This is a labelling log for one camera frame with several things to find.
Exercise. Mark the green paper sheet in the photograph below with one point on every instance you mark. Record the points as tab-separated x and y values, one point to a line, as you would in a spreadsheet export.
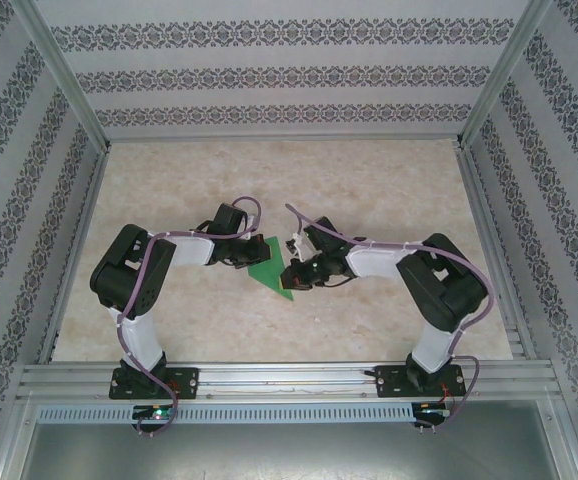
268	272

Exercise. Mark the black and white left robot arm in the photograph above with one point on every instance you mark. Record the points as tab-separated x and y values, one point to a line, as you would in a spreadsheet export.
124	275

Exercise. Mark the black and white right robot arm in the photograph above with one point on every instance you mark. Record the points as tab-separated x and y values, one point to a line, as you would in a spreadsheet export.
434	285

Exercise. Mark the grey sheet metal panel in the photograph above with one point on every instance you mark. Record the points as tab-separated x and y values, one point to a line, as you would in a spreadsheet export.
289	455

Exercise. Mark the circuit board with green light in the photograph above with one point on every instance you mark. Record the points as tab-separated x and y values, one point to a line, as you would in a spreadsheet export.
156	413

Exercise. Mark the small circuit board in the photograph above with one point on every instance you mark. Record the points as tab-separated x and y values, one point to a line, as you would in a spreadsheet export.
434	411

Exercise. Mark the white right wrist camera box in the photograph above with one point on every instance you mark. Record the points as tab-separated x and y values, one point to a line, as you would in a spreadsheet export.
296	247

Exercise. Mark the long aluminium mounting rail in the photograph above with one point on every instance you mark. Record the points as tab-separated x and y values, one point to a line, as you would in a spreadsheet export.
289	380

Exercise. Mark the aluminium rail below patterned wall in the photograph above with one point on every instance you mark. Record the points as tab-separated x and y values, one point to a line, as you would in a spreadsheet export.
284	137

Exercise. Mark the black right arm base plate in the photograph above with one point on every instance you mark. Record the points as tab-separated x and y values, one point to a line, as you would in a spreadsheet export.
389	382

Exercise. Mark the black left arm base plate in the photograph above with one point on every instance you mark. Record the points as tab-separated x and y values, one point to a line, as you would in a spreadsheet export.
186	382

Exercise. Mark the aluminium side rail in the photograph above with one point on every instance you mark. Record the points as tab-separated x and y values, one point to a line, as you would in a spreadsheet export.
75	250
491	240

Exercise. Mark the aluminium frame post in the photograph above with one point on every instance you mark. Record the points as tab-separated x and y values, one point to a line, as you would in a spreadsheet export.
64	75
506	75

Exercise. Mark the aluminium frame strut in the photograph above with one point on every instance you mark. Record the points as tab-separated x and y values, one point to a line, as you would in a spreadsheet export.
14	440
561	435

